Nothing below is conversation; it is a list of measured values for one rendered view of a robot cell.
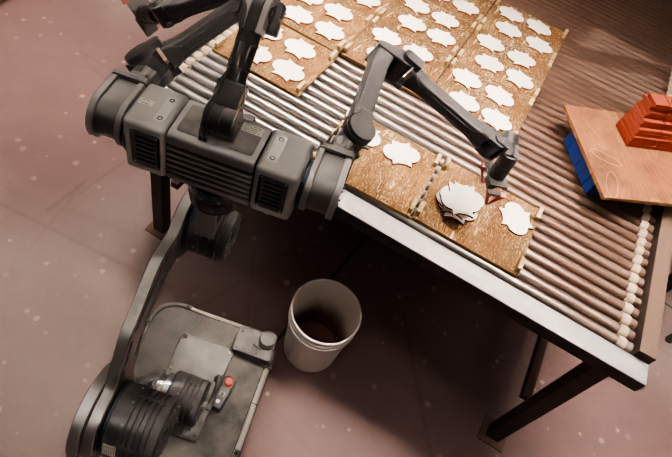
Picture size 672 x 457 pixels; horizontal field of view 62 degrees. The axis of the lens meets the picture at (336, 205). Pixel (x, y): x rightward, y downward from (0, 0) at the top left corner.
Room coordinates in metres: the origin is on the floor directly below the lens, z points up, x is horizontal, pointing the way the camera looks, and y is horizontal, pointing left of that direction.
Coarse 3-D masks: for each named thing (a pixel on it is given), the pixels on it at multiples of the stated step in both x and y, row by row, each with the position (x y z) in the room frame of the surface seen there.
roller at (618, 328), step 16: (176, 80) 1.54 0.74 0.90; (192, 80) 1.56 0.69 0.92; (208, 96) 1.51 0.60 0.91; (272, 128) 1.46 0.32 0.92; (416, 208) 1.33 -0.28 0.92; (528, 272) 1.23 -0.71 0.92; (544, 288) 1.20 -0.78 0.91; (576, 304) 1.18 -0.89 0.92; (608, 320) 1.16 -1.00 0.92; (624, 336) 1.12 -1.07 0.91
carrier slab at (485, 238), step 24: (456, 168) 1.58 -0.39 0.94; (432, 192) 1.42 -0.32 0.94; (480, 192) 1.51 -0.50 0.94; (504, 192) 1.55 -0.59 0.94; (432, 216) 1.31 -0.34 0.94; (480, 216) 1.39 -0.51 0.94; (456, 240) 1.24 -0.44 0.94; (480, 240) 1.28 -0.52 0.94; (504, 240) 1.32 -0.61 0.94; (528, 240) 1.36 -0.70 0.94; (504, 264) 1.22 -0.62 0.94
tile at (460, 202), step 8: (448, 192) 1.38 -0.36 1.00; (456, 192) 1.40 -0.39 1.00; (464, 192) 1.41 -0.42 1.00; (448, 200) 1.35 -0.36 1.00; (456, 200) 1.36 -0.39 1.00; (464, 200) 1.37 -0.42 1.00; (472, 200) 1.39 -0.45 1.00; (448, 208) 1.32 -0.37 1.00; (456, 208) 1.32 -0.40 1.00; (464, 208) 1.34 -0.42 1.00; (472, 208) 1.35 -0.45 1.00; (472, 216) 1.31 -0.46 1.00
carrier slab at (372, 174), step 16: (336, 128) 1.56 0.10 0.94; (384, 128) 1.66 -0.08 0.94; (384, 144) 1.57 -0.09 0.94; (368, 160) 1.46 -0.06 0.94; (384, 160) 1.49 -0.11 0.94; (432, 160) 1.58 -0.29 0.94; (352, 176) 1.36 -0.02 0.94; (368, 176) 1.38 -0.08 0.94; (384, 176) 1.41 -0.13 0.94; (400, 176) 1.44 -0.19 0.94; (416, 176) 1.47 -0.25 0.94; (368, 192) 1.31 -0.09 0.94; (384, 192) 1.34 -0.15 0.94; (400, 192) 1.37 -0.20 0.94; (416, 192) 1.39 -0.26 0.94; (400, 208) 1.29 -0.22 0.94
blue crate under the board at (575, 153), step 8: (568, 136) 1.99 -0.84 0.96; (568, 144) 1.96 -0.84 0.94; (576, 144) 1.92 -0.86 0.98; (576, 152) 1.90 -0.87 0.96; (576, 160) 1.87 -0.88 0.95; (584, 160) 1.84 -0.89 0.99; (576, 168) 1.84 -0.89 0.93; (584, 168) 1.81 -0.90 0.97; (584, 176) 1.78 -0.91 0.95; (584, 184) 1.75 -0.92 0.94; (592, 184) 1.72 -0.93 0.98; (592, 192) 1.73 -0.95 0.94
